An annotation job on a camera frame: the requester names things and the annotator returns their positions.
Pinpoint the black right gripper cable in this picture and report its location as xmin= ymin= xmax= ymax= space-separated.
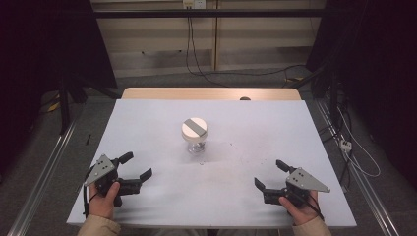
xmin=288 ymin=188 xmax=326 ymax=221

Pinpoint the person's right hand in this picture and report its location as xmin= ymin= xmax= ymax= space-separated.
xmin=278 ymin=190 xmax=325 ymax=226

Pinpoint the black wall cable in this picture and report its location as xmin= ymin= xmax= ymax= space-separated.
xmin=190 ymin=16 xmax=230 ymax=89
xmin=185 ymin=16 xmax=308 ymax=79

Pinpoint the person's left hand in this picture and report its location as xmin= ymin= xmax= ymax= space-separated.
xmin=88 ymin=181 xmax=121 ymax=221

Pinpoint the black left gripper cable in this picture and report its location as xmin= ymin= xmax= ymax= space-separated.
xmin=82 ymin=170 xmax=99 ymax=219

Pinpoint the clear plastic cup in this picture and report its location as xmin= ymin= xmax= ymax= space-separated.
xmin=187 ymin=139 xmax=208 ymax=155

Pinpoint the black metal stand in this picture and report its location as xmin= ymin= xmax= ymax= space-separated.
xmin=58 ymin=70 xmax=120 ymax=136

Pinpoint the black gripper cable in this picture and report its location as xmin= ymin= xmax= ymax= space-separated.
xmin=288 ymin=188 xmax=326 ymax=221
xmin=82 ymin=170 xmax=99 ymax=219

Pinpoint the white table cover sheet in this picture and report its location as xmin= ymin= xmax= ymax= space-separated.
xmin=66 ymin=98 xmax=358 ymax=229

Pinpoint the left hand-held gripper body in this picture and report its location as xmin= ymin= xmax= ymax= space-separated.
xmin=84 ymin=153 xmax=143 ymax=208

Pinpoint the black horizontal metal bar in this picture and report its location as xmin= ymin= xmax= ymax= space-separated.
xmin=92 ymin=9 xmax=328 ymax=20

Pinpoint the white floor cable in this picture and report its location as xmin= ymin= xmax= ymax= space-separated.
xmin=336 ymin=107 xmax=382 ymax=179

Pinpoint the wooden table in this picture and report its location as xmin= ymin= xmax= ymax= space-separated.
xmin=121 ymin=87 xmax=302 ymax=101

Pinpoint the aluminium floor rail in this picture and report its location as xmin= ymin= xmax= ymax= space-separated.
xmin=6 ymin=119 xmax=80 ymax=236
xmin=315 ymin=98 xmax=400 ymax=236

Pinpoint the white wall socket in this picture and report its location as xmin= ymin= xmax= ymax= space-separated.
xmin=182 ymin=0 xmax=207 ymax=10

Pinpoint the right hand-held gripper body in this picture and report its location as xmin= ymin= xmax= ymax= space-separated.
xmin=262 ymin=166 xmax=331 ymax=208

